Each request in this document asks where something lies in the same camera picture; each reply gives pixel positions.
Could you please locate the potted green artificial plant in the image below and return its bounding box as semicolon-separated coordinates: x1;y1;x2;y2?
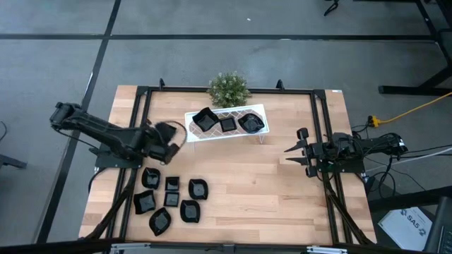
206;71;253;109

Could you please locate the black wavy square plate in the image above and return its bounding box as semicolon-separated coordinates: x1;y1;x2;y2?
133;190;157;215
191;107;220;133

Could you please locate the small black square plate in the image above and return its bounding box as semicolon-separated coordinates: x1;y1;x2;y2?
219;116;238;133
165;176;181;192
162;191;180;208

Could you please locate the black laptop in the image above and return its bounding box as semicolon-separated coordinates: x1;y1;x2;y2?
422;195;452;254

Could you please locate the silver aluminium bar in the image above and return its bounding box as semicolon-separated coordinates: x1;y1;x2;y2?
109;242;153;254
305;245;349;254

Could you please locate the black desk frame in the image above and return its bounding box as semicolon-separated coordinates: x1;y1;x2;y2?
378;0;452;97

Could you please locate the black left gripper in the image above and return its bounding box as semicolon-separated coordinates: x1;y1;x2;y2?
141;121;182;165

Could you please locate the yellow extension cable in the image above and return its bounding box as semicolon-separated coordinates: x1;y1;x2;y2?
368;90;452;128

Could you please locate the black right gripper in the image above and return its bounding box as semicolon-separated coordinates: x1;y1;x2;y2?
283;127;335;178

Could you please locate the white printed paper sheet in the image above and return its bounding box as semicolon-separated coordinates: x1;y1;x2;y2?
376;206;434;252

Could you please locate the white wire rack shelf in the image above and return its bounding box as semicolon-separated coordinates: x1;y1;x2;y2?
184;103;270;151

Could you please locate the black oval plate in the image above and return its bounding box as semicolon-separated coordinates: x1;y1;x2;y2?
179;199;201;224
187;178;209;201
237;112;266;134
141;167;162;190
148;207;172;237

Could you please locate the black stand foot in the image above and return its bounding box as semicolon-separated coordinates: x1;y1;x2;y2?
0;153;28;170

